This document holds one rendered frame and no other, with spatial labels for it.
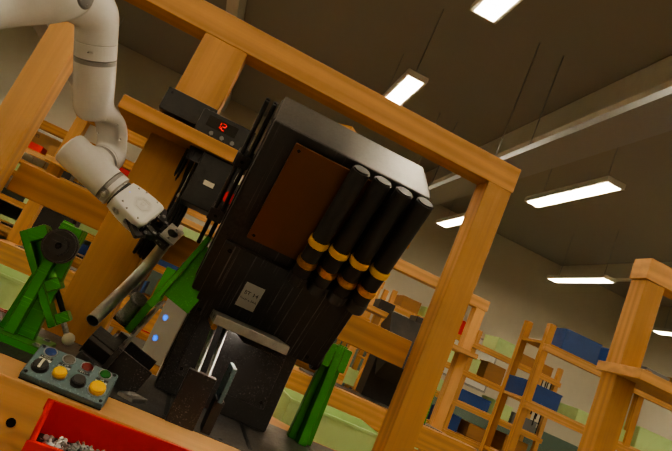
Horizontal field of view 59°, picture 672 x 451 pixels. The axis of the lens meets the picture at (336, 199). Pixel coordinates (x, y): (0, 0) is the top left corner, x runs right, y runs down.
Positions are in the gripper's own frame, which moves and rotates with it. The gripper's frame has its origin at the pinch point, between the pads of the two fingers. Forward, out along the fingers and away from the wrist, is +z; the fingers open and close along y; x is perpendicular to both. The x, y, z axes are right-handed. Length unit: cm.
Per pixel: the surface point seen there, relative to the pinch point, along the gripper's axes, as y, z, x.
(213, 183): 23.7, -1.9, -3.6
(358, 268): -8, 33, -39
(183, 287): -12.5, 11.1, -4.9
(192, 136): 26.7, -14.8, -7.9
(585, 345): 409, 358, 120
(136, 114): 22.6, -29.2, -3.3
